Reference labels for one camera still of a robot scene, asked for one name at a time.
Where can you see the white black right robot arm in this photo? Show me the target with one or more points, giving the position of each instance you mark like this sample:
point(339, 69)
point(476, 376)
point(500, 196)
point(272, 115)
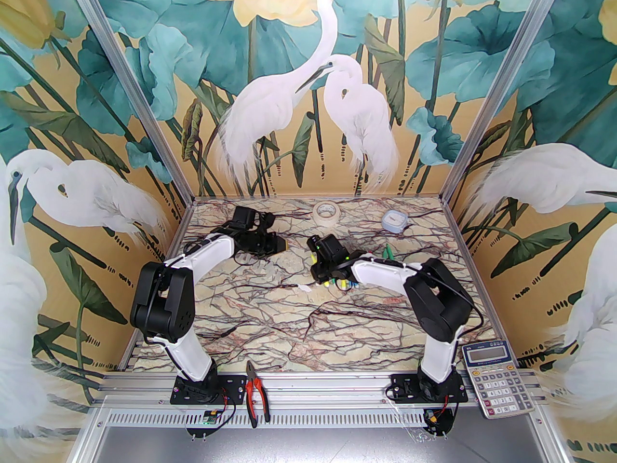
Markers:
point(441, 355)

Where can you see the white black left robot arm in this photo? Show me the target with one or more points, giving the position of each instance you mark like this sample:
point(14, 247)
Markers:
point(190, 355)

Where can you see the beige masking tape roll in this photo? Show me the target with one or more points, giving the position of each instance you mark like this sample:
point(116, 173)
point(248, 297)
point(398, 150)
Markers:
point(327, 221)

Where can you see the small blue white round box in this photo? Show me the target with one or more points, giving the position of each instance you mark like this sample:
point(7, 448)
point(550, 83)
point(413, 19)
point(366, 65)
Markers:
point(394, 221)

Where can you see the perforated grey metal panel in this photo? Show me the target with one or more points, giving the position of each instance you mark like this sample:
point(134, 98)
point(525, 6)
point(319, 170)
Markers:
point(313, 446)

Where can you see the small green circuit board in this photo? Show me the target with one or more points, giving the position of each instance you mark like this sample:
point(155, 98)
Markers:
point(208, 417)

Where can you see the grey desk calculator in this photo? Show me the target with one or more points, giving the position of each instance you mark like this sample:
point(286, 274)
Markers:
point(501, 393)

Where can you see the aluminium frame rail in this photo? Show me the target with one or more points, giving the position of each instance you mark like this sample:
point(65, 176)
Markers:
point(337, 386)

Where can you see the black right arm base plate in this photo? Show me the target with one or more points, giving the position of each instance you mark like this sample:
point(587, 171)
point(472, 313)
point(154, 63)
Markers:
point(402, 386)

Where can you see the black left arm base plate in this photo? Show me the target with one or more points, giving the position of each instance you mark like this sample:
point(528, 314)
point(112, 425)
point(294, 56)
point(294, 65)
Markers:
point(231, 386)

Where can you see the black mount with yellow connector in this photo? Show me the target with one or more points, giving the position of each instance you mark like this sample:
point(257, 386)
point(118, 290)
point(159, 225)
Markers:
point(436, 420)

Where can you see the aluminium frame post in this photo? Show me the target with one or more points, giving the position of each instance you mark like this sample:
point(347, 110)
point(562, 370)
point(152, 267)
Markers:
point(501, 85)
point(132, 85)

